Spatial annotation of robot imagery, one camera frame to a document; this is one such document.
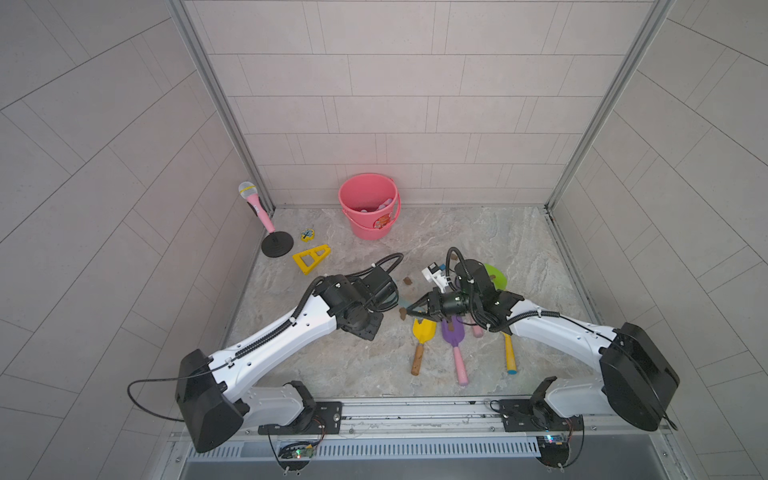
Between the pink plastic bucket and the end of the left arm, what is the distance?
1.29 ft

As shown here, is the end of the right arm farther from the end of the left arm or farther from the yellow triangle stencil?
the yellow triangle stencil

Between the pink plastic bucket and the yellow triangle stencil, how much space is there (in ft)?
0.42

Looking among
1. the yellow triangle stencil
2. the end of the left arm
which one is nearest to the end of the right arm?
the end of the left arm

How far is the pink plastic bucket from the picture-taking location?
3.17 feet

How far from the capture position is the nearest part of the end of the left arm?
0.49m

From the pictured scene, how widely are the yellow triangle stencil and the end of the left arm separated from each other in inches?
16.6

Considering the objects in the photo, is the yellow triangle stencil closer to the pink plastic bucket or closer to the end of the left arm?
the pink plastic bucket

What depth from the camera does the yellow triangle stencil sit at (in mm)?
1003
